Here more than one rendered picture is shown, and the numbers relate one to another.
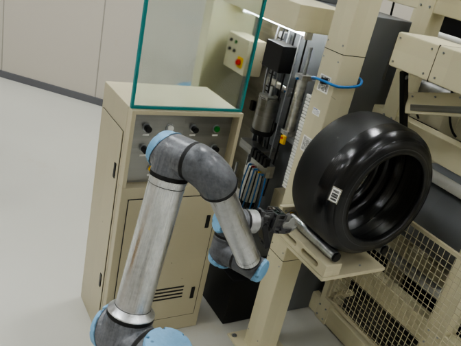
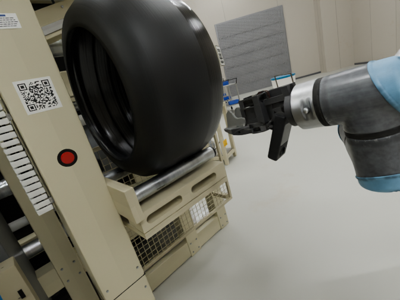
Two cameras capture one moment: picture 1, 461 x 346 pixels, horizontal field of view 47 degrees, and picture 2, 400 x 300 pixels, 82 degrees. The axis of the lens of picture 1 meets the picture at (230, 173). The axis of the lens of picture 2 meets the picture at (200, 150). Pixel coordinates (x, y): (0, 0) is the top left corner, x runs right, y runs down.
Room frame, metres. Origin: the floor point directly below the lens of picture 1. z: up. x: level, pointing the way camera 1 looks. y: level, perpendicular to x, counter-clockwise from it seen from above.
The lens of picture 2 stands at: (2.05, 0.29, 1.16)
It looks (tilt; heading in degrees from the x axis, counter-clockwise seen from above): 16 degrees down; 264
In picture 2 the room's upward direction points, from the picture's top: 15 degrees counter-clockwise
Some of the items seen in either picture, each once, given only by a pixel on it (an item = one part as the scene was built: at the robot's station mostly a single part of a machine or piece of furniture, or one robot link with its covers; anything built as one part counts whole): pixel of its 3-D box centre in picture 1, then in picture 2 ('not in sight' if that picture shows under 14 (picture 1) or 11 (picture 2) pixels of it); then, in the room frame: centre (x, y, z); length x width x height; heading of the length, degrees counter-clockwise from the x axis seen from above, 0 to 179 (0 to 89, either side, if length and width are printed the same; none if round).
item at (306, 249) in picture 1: (307, 247); (180, 190); (2.08, -0.41, 0.84); 0.36 x 0.09 x 0.06; 34
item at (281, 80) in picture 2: not in sight; (284, 90); (-1.04, -5.34, 0.36); 0.62 x 0.60 x 0.73; 80
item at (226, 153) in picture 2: not in sight; (208, 135); (1.57, -2.86, 0.40); 0.60 x 0.35 x 0.80; 140
